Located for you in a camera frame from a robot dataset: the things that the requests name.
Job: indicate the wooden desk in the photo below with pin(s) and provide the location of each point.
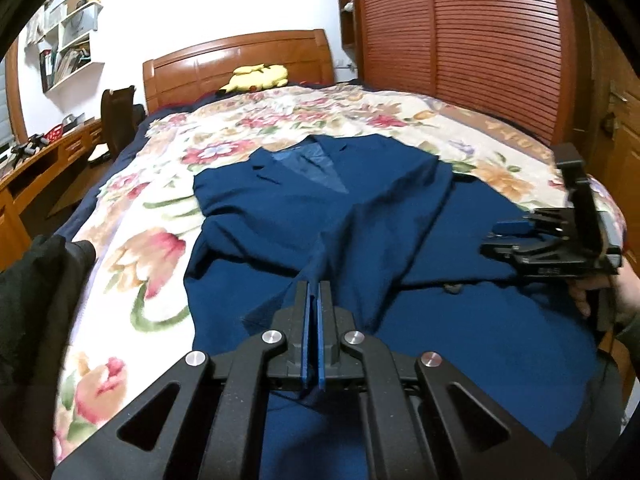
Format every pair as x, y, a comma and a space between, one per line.
33, 180

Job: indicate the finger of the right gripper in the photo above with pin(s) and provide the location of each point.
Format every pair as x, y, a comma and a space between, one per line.
520, 227

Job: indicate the black folded garment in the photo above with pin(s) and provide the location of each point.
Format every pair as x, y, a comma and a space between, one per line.
39, 299

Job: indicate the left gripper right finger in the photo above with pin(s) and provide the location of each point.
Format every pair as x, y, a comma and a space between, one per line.
329, 342

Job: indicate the red-brown louvered wardrobe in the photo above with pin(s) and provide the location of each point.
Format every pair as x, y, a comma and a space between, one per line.
524, 61

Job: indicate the yellow plush toy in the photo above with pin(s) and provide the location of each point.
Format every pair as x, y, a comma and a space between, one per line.
256, 78

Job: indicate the white wall shelf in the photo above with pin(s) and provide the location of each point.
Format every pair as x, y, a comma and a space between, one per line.
63, 41

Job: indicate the navy blue coat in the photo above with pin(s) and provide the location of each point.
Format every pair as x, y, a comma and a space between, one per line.
452, 365

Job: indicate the floral bed blanket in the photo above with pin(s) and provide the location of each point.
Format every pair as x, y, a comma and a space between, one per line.
134, 320

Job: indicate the person's right hand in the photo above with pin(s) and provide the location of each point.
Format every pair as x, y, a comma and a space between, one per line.
625, 288

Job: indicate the dark wooden chair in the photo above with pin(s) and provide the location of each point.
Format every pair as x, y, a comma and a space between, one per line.
120, 118

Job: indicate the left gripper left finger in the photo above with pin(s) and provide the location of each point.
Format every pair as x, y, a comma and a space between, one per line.
298, 336

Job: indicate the wooden headboard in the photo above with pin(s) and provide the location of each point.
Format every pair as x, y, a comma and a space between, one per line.
184, 76

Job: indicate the grey sleeve forearm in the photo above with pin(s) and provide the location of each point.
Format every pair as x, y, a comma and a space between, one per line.
627, 331

